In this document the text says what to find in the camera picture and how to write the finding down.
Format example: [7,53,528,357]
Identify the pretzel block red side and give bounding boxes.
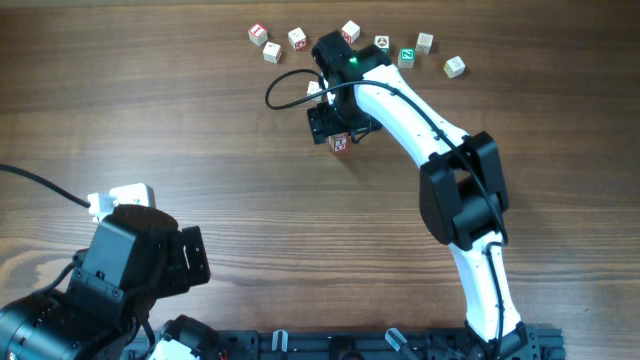
[328,133,349,154]

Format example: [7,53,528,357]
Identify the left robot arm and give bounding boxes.
[1,205,211,359]

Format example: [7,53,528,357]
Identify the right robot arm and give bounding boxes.
[307,31,521,358]

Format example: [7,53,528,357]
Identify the plain wooden block centre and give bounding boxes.
[307,81,323,102]

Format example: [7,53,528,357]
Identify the block with red side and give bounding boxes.
[288,27,308,51]

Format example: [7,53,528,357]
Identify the plain block left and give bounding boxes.
[263,41,282,64]

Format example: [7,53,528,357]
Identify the red-sided block top centre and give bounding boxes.
[340,20,361,44]

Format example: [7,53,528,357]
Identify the panda picture block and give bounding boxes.
[374,35,390,54]

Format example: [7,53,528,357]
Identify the green N letter block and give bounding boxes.
[397,48,416,68]

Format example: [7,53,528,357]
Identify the red I block far left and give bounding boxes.
[248,23,268,46]

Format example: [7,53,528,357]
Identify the plain block top right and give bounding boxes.
[415,32,434,54]

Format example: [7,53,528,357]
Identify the yellow-sided block far right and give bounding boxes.
[443,56,466,79]

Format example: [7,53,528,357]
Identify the left black camera cable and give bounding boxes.
[0,163,92,210]

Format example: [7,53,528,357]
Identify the black camera cable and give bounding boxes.
[264,68,509,351]
[0,163,92,210]

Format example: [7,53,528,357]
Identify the right black camera cable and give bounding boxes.
[264,68,509,351]

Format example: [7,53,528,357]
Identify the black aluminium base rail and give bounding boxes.
[119,327,566,360]

